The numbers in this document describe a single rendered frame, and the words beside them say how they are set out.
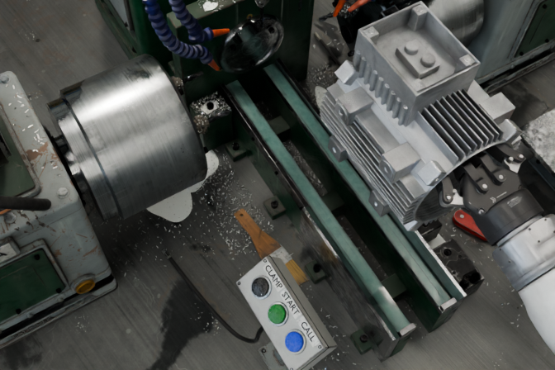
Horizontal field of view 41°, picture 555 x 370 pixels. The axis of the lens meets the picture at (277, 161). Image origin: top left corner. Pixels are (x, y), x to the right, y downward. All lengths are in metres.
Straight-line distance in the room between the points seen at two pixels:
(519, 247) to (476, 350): 0.59
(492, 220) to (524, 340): 0.61
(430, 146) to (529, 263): 0.18
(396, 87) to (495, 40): 0.68
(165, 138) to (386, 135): 0.42
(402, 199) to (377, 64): 0.17
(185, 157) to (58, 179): 0.21
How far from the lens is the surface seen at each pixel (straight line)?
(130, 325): 1.43
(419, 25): 0.99
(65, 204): 1.15
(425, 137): 0.93
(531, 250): 0.89
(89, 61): 1.76
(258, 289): 1.15
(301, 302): 1.14
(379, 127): 0.95
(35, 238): 1.20
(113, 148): 1.20
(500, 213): 0.90
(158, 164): 1.22
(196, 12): 1.35
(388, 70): 0.91
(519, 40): 1.63
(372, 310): 1.30
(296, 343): 1.12
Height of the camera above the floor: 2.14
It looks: 59 degrees down
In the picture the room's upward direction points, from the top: 3 degrees clockwise
